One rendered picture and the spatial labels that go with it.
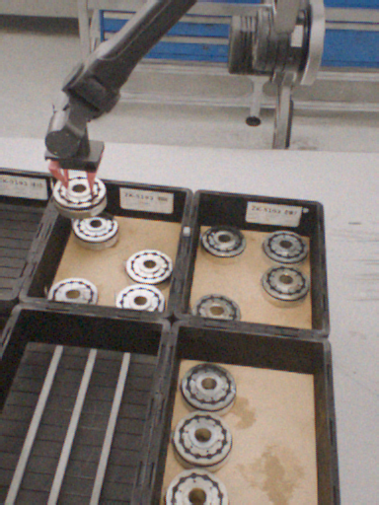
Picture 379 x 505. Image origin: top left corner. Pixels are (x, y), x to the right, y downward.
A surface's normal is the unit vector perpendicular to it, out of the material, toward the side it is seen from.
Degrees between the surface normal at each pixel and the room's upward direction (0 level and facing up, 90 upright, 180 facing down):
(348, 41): 90
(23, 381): 0
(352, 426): 0
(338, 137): 0
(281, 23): 90
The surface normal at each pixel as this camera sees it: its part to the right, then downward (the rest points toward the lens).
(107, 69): -0.07, 0.75
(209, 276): 0.05, -0.71
